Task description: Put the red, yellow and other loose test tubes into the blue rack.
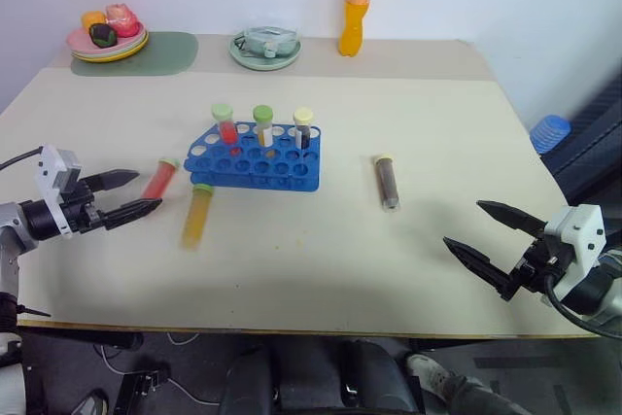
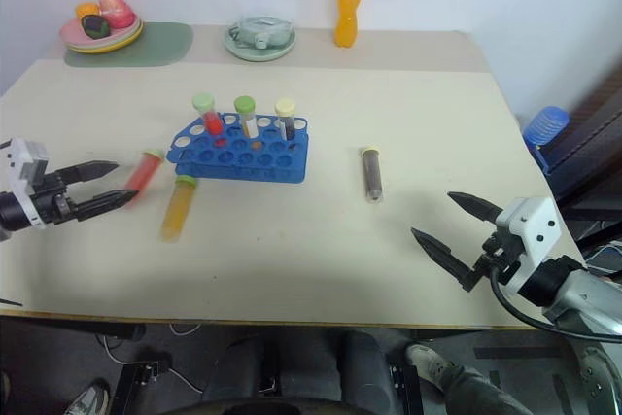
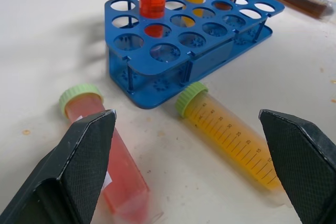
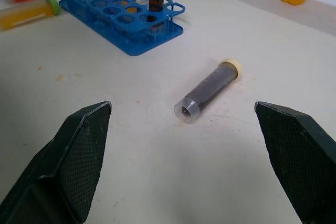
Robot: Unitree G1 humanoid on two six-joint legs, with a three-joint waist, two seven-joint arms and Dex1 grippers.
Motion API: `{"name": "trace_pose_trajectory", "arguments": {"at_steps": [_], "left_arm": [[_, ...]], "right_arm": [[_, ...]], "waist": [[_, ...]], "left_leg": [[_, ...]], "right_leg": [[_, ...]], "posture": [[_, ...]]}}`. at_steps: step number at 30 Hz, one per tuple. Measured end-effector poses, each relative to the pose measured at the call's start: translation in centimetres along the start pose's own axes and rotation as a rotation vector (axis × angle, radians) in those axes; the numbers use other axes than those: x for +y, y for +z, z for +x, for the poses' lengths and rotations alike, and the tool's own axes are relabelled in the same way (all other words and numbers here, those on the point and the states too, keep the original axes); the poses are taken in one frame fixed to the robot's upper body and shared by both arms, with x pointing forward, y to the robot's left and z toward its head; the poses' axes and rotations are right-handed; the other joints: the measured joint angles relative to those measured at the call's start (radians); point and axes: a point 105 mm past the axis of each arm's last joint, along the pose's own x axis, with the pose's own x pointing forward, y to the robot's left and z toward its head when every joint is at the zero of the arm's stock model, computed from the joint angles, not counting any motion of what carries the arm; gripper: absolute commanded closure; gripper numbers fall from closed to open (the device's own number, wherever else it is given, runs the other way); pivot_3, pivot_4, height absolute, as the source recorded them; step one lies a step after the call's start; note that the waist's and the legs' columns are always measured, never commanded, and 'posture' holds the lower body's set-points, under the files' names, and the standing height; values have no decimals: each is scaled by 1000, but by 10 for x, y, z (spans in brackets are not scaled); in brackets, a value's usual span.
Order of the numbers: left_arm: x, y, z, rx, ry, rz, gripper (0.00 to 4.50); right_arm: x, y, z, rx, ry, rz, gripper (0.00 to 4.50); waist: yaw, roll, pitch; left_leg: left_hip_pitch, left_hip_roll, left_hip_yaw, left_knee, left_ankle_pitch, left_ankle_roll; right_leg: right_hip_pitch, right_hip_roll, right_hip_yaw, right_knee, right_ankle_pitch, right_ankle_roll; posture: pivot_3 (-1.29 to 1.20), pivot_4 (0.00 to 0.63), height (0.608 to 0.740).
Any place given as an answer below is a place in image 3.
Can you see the blue test tube rack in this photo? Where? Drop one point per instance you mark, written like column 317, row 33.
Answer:
column 199, row 37

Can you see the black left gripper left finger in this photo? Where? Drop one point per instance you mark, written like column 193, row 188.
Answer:
column 65, row 166

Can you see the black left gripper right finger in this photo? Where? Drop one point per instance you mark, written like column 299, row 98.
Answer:
column 302, row 161

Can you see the yellow liquid tube green cap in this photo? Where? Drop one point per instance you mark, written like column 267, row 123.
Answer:
column 236, row 145

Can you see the red liquid tube green cap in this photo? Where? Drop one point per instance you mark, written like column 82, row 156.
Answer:
column 123, row 176

